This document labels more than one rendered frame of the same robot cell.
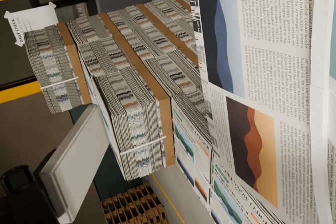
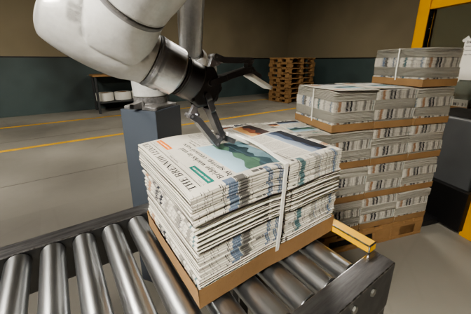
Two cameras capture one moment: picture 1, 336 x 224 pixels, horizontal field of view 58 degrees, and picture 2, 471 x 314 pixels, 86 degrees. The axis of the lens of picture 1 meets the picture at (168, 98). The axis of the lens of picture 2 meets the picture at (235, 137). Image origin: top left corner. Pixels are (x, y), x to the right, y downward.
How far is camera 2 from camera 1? 0.43 m
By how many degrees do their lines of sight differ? 30
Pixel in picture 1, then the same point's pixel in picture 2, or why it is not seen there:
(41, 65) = (417, 55)
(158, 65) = (362, 138)
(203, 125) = not seen: hidden behind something
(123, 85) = (359, 108)
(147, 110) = (330, 115)
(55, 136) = (390, 38)
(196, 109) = not seen: hidden behind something
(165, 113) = (324, 126)
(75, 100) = (378, 71)
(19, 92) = (420, 26)
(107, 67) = (382, 104)
